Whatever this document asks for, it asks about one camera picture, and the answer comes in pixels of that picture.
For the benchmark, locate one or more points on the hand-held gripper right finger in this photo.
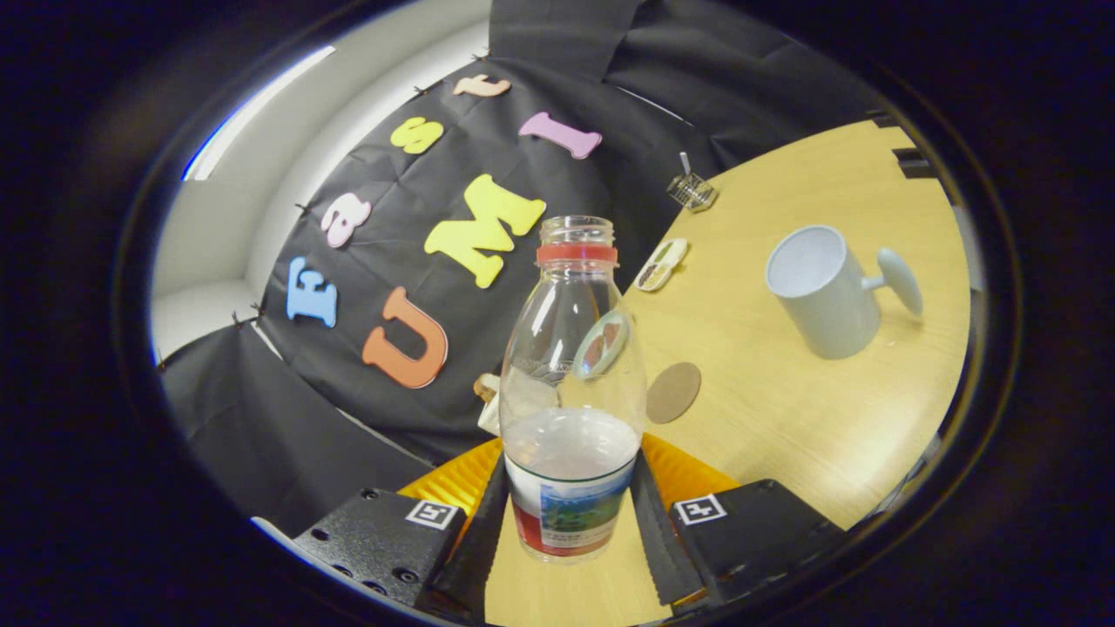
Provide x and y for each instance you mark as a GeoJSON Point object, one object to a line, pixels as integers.
{"type": "Point", "coordinates": [658, 540]}

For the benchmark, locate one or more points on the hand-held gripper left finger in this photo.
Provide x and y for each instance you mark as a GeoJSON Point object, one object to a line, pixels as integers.
{"type": "Point", "coordinates": [483, 540]}

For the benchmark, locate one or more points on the round brown coaster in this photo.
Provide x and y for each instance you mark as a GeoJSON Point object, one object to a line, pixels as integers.
{"type": "Point", "coordinates": [675, 392]}

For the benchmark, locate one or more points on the pale grey cup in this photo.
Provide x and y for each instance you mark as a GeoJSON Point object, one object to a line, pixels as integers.
{"type": "Point", "coordinates": [827, 305]}

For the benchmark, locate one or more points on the white toaster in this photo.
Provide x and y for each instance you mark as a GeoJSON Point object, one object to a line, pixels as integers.
{"type": "Point", "coordinates": [490, 418]}

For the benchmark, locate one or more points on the bread slice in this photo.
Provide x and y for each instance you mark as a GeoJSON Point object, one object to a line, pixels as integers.
{"type": "Point", "coordinates": [484, 387]}

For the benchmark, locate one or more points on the wooden table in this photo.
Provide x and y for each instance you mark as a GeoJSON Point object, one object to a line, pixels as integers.
{"type": "Point", "coordinates": [784, 418]}

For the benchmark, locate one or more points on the brown food piece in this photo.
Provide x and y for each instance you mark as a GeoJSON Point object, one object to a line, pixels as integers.
{"type": "Point", "coordinates": [598, 351]}
{"type": "Point", "coordinates": [613, 333]}

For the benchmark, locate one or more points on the black backdrop cloth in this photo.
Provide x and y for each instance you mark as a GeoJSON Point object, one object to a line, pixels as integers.
{"type": "Point", "coordinates": [287, 427]}

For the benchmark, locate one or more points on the small white dish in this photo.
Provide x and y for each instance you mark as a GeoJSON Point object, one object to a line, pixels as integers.
{"type": "Point", "coordinates": [662, 264]}

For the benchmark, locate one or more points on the long ceiling light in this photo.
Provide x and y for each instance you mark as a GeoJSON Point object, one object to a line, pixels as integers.
{"type": "Point", "coordinates": [253, 113]}

